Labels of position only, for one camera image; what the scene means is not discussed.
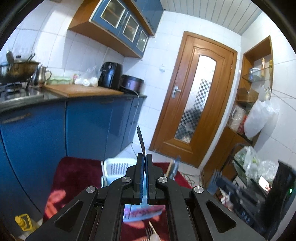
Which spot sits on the blue base cabinets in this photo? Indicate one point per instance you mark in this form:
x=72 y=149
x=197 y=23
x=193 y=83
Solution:
x=87 y=127

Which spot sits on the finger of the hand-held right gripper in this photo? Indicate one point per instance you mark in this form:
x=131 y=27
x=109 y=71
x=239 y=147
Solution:
x=240 y=192

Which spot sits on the black air fryer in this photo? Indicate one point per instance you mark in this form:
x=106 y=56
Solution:
x=108 y=74

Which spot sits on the steel kettle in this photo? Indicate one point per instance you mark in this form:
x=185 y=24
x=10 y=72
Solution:
x=41 y=76

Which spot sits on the wooden niche shelf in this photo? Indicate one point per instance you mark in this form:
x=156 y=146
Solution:
x=247 y=58

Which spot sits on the gas stove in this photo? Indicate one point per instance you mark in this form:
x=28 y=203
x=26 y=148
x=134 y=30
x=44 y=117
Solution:
x=13 y=90

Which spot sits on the steel slotted utensil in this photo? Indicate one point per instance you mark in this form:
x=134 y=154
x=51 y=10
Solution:
x=177 y=165

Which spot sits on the dark rice cooker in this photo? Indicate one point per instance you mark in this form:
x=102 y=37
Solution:
x=130 y=82

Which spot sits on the blue wooden wall cabinet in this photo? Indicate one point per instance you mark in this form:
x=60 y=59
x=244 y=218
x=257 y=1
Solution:
x=111 y=14

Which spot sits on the yellow oil bottle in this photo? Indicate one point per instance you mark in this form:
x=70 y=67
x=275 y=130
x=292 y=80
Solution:
x=23 y=222

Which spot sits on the wooden door with glass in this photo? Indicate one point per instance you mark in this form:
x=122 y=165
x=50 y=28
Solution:
x=166 y=115

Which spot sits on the glass jar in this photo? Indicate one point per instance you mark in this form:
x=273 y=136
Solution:
x=254 y=74

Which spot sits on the clear plastic bag with bowls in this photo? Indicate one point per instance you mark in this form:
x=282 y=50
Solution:
x=87 y=80

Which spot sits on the bag of packaged food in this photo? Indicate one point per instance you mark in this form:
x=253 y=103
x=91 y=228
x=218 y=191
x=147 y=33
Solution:
x=238 y=119

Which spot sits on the light blue utensil holder box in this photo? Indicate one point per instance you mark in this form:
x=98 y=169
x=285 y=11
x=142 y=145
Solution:
x=115 y=166

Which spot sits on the tall sauce bottle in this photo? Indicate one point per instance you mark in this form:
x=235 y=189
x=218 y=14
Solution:
x=263 y=67

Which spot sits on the large blackened wok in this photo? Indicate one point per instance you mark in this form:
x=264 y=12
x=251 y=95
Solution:
x=18 y=69

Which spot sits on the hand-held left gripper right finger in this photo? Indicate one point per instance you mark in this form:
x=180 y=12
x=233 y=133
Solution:
x=148 y=185

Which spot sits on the wooden cutting board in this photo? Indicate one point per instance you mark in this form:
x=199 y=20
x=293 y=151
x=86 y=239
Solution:
x=81 y=90

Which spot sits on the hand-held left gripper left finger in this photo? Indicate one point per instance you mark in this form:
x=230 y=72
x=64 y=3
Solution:
x=141 y=185

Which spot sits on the white light switch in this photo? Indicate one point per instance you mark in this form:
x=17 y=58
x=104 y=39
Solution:
x=162 y=68

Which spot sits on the white plastic bag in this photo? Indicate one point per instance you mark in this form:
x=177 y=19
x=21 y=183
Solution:
x=259 y=115

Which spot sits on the cardboard box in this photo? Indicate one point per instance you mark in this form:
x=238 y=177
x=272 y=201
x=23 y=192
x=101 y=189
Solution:
x=247 y=95

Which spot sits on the green plastic dish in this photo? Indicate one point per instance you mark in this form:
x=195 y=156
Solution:
x=59 y=80

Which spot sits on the clear plastic bag of vegetables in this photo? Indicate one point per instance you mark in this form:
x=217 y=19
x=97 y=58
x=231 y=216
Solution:
x=252 y=162

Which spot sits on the pink can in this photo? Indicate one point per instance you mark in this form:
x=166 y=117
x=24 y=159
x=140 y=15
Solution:
x=75 y=79

